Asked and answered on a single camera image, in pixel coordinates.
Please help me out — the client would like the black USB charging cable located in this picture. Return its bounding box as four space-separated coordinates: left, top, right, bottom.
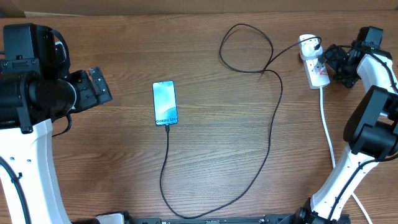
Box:
159 23 322 220

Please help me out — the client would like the white charger plug adapter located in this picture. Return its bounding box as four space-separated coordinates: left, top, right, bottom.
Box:
298 34 323 60

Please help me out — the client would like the Galaxy S24 smartphone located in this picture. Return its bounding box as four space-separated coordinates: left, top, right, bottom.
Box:
152 80 178 126

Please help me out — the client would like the white power strip cord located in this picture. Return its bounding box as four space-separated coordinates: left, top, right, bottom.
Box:
318 86 374 224

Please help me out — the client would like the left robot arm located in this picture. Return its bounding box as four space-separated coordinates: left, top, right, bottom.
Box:
1 23 112 223

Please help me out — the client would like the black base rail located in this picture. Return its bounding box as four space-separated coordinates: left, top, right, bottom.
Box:
71 211 352 224

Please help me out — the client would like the brown cardboard backdrop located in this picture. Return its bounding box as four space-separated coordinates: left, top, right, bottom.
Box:
1 0 397 17

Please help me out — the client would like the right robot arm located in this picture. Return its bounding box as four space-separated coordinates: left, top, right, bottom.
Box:
282 26 397 223

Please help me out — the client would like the white power strip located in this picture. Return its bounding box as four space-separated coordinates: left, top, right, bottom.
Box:
303 58 330 90

